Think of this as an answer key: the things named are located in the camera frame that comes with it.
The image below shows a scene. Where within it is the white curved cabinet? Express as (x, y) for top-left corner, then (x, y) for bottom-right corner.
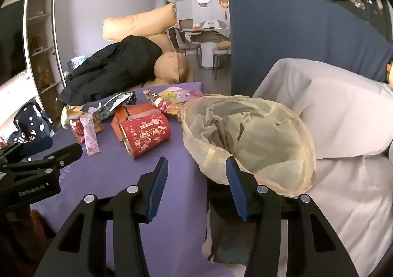
(0, 71), (43, 142)

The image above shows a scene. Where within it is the purple tablecloth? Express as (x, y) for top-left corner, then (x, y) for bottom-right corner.
(29, 81), (237, 277)

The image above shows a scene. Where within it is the black television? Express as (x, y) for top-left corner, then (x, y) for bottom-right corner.
(0, 0), (28, 84)

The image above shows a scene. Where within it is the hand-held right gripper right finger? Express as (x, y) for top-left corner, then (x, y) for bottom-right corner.
(225, 156), (360, 277)

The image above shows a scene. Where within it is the dining table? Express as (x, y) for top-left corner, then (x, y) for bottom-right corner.
(176, 27), (231, 69)

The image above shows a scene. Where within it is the white shelf unit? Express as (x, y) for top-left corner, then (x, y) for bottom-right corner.
(23, 0), (66, 93)

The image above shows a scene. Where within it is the floral red gold wrapper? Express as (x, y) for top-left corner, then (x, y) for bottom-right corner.
(143, 89), (185, 121)

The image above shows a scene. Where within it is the red hanging ornament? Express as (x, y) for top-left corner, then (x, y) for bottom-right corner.
(218, 0), (230, 19)

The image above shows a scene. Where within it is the pink purple snack packet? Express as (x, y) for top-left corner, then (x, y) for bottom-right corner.
(178, 89), (204, 103)

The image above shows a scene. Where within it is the mesh food cover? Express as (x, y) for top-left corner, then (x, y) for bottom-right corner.
(199, 19), (229, 35)

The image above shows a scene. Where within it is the yellow snack packet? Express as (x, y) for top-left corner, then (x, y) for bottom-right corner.
(160, 87), (185, 102)

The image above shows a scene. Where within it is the red orange cardboard box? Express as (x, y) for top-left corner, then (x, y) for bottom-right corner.
(111, 104), (157, 142)

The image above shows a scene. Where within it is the tan sofa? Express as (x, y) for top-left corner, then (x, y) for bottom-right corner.
(102, 3), (195, 87)

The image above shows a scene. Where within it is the dark green snack wrapper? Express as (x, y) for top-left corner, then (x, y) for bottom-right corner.
(89, 92), (137, 121)

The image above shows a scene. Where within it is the red cylindrical can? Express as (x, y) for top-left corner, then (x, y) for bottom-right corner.
(118, 111), (171, 158)

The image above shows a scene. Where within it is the black jacket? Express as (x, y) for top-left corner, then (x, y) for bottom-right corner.
(58, 35), (163, 105)

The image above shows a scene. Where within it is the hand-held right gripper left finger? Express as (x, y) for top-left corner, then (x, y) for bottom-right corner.
(34, 157), (169, 277)

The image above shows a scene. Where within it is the blue partition screen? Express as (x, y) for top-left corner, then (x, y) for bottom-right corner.
(226, 0), (393, 98)

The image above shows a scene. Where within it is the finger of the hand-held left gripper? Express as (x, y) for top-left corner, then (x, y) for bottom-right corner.
(0, 136), (53, 162)
(0, 143), (83, 174)

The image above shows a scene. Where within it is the grey dining chair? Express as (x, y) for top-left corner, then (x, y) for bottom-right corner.
(174, 28), (185, 52)
(183, 31), (202, 56)

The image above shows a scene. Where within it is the teal patterned cloth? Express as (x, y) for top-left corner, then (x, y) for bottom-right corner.
(68, 55), (86, 70)

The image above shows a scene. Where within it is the beige chair with cushion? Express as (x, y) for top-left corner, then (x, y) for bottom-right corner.
(212, 40), (232, 81)

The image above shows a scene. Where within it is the trash bin with beige bag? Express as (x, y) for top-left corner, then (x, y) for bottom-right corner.
(181, 94), (317, 198)

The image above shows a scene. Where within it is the red snack wrapper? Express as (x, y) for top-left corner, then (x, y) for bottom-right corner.
(70, 117), (103, 144)

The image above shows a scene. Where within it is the dark printed bag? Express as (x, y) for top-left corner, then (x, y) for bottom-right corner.
(8, 102), (55, 162)

